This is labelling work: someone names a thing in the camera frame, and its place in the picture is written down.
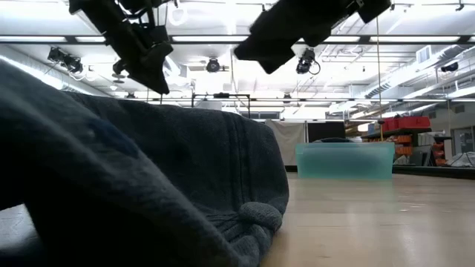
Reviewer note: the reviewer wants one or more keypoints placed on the black table edge rail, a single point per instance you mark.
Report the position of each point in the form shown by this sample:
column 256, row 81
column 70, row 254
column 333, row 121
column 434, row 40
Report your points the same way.
column 434, row 171

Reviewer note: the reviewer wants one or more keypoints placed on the black ceiling spot lamp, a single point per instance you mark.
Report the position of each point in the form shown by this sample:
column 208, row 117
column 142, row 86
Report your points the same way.
column 213, row 65
column 65, row 59

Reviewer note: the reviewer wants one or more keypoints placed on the red storage bin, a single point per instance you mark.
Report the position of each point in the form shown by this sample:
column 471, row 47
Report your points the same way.
column 413, row 122

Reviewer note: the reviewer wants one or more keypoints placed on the teal translucent plastic bin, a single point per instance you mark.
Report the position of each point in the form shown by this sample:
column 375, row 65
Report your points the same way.
column 345, row 163

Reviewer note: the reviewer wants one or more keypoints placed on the dark storage shelf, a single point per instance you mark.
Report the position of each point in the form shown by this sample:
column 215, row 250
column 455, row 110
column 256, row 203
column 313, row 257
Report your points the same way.
column 404, row 141

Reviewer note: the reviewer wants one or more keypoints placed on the white hanging cloth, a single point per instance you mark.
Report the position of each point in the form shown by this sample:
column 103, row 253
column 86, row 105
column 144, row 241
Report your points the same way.
column 287, row 142

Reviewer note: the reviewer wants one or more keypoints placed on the black overhead camera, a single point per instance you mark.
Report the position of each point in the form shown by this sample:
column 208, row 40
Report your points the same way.
column 306, row 61

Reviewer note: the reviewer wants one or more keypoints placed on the black panel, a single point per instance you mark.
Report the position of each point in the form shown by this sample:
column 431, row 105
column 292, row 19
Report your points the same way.
column 326, row 130

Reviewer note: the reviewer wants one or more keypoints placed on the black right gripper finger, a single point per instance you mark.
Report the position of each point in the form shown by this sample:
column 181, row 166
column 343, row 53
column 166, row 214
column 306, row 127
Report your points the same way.
column 259, row 42
column 282, row 59

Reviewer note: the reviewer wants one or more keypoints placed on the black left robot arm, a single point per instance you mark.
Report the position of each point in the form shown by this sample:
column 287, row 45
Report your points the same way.
column 141, row 3

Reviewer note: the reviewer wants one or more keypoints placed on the black overhead frame beam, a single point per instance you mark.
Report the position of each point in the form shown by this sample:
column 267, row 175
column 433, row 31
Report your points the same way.
column 222, row 39

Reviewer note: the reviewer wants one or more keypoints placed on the thin upright pole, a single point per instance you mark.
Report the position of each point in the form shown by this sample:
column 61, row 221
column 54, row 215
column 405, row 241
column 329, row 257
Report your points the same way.
column 379, row 92

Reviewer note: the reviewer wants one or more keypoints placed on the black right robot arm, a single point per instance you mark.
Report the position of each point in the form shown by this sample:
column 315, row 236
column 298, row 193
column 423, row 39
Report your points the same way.
column 375, row 9

